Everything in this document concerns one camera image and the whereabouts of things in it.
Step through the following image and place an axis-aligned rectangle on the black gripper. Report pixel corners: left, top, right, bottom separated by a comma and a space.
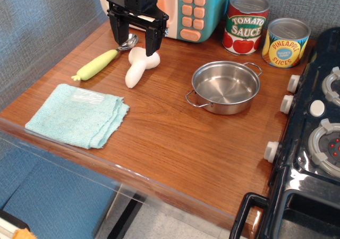
106, 0, 169, 57

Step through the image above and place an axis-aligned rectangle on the light blue folded towel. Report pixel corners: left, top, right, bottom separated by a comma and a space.
25, 84, 129, 149

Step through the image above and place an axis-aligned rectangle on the white toy mushroom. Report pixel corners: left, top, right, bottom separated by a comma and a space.
125, 46, 160, 89

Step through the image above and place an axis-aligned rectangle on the teal toy microwave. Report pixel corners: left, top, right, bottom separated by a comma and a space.
97, 0, 232, 44

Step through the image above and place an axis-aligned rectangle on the small steel pot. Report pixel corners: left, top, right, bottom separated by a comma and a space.
185, 61, 262, 115

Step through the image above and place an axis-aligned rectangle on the tomato sauce can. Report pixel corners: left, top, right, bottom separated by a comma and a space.
223, 0, 270, 55

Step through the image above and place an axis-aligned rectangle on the pineapple slices can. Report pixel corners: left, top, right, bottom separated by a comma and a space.
262, 18, 311, 69

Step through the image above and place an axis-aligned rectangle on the white stove knob upper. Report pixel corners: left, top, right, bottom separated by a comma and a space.
287, 74, 301, 94

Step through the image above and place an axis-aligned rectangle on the white stove knob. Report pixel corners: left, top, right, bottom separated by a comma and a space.
280, 95, 294, 115
264, 141, 279, 163
287, 74, 301, 94

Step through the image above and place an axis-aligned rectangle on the white stove knob middle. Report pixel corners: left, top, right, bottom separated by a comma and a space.
280, 95, 294, 115

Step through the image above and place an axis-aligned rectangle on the white stove knob lower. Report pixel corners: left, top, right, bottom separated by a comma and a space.
264, 141, 279, 163

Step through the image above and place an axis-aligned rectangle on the orange plush object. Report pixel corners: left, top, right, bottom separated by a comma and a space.
12, 228, 37, 239

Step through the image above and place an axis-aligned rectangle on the dark blue toy stove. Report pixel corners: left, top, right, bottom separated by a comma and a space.
229, 27, 339, 238

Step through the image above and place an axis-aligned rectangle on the spoon with green handle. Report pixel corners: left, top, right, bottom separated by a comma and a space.
71, 33, 138, 81

